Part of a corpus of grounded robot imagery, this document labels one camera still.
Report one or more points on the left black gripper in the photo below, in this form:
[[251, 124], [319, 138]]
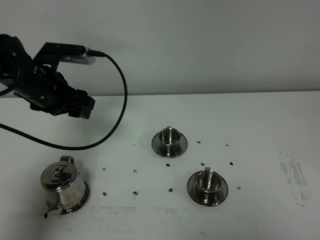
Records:
[[48, 91]]

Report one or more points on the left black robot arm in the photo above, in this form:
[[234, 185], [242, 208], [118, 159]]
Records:
[[15, 63]]

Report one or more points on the stainless steel teapot saucer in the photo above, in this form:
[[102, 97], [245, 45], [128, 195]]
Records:
[[74, 196]]

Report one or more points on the far stainless steel teacup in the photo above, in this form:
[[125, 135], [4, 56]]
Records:
[[169, 138]]

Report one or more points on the stainless steel teacup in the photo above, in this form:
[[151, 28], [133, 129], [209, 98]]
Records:
[[169, 138], [208, 181]]

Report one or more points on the far stainless steel saucer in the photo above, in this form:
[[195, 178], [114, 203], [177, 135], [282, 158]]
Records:
[[182, 147]]

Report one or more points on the near stainless steel saucer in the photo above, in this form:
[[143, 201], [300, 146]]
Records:
[[210, 200]]

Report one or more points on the near stainless steel teacup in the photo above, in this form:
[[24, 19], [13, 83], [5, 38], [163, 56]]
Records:
[[208, 181]]

